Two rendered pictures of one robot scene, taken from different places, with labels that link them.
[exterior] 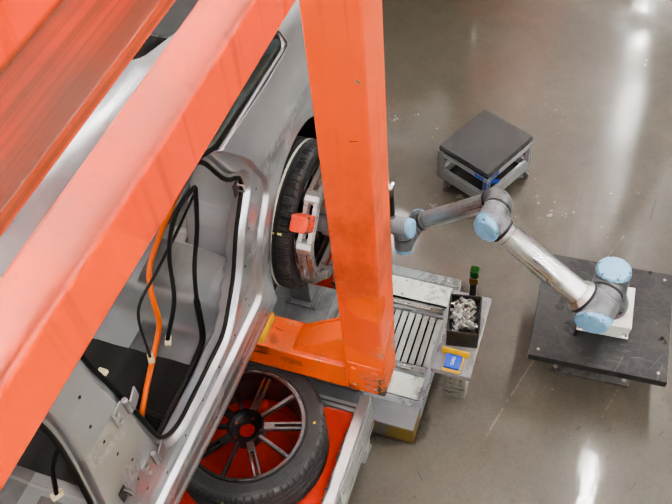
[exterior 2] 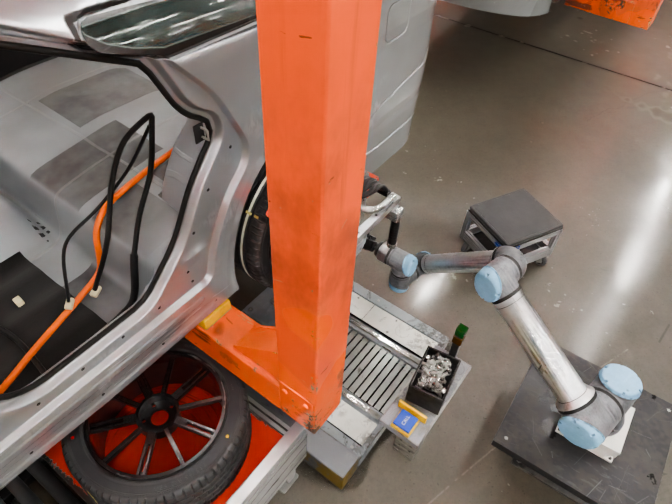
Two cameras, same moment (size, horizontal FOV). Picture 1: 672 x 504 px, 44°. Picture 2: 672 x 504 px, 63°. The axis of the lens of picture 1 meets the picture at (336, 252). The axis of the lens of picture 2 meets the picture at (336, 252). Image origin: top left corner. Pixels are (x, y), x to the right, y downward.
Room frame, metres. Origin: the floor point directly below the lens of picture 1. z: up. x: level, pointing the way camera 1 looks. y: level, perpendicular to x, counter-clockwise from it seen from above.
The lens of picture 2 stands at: (0.80, -0.31, 2.39)
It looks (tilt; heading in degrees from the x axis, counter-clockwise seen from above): 47 degrees down; 10
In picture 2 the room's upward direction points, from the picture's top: 4 degrees clockwise
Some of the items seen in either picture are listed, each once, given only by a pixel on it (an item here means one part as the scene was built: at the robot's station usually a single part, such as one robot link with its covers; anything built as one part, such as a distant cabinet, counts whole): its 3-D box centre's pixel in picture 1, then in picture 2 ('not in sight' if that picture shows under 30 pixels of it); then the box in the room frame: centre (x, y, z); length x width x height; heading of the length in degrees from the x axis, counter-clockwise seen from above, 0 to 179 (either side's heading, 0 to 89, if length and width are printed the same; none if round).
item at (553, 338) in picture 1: (597, 331); (576, 439); (2.05, -1.19, 0.15); 0.60 x 0.60 x 0.30; 68
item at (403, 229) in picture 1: (401, 226); (401, 261); (2.45, -0.32, 0.62); 0.12 x 0.09 x 0.10; 66
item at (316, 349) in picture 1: (292, 334); (239, 331); (1.88, 0.22, 0.69); 0.52 x 0.17 x 0.35; 66
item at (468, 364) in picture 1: (462, 334); (427, 393); (1.95, -0.51, 0.44); 0.43 x 0.17 x 0.03; 156
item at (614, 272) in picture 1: (611, 280); (613, 391); (2.04, -1.18, 0.57); 0.17 x 0.15 x 0.18; 145
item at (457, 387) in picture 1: (458, 365); (414, 425); (1.92, -0.50, 0.21); 0.10 x 0.10 x 0.42; 66
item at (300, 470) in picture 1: (249, 435); (162, 423); (1.61, 0.46, 0.39); 0.66 x 0.66 x 0.24
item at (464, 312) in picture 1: (464, 320); (433, 379); (1.97, -0.52, 0.51); 0.20 x 0.14 x 0.13; 164
